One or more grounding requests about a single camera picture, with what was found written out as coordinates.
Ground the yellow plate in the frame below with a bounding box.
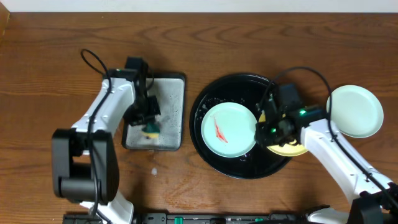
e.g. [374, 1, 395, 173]
[254, 111, 308, 157]

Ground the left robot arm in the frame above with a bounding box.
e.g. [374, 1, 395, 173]
[52, 57, 160, 223]

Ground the light blue plate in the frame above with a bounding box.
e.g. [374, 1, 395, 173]
[326, 85, 384, 138]
[200, 102, 257, 158]

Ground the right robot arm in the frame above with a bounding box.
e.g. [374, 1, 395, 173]
[255, 84, 397, 224]

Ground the black round serving tray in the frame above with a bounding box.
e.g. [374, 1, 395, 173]
[189, 73, 291, 179]

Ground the rectangular metal soap tray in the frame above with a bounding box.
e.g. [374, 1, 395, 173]
[122, 73, 185, 151]

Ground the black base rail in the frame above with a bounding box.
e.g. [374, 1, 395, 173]
[62, 213, 327, 224]

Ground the green yellow sponge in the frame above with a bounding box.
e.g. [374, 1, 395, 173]
[141, 122, 160, 139]

